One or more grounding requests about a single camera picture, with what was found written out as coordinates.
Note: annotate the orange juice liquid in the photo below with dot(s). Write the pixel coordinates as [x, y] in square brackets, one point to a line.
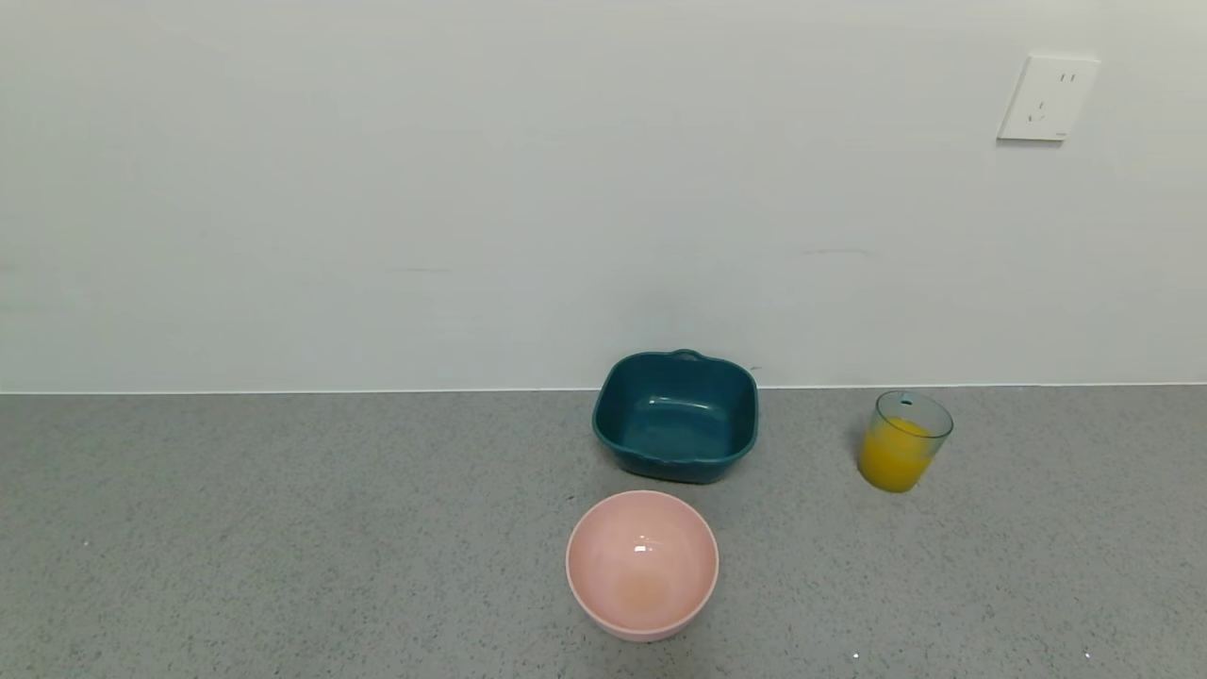
[894, 457]

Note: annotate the clear blue-tinted plastic cup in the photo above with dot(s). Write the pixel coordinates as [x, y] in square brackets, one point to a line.
[913, 413]

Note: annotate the pink round bowl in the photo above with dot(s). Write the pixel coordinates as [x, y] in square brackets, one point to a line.
[642, 566]

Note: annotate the teal square plastic basin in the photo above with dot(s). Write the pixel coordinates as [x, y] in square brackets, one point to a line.
[674, 469]

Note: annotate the white wall socket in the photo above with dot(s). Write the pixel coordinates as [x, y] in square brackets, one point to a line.
[1047, 98]

